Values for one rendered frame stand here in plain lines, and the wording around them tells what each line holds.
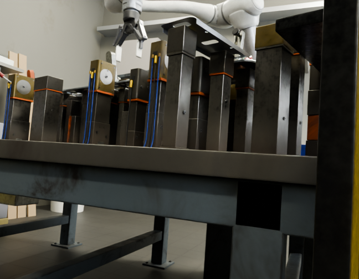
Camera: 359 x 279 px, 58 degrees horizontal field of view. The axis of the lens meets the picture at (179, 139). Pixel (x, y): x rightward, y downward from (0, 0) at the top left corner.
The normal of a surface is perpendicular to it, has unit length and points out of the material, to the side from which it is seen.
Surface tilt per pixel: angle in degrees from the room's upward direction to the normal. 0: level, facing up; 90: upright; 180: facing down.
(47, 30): 90
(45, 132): 90
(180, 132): 90
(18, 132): 90
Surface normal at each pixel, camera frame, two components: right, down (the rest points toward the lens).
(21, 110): 0.78, 0.01
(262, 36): -0.62, -0.11
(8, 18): 0.92, 0.04
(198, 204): -0.38, -0.10
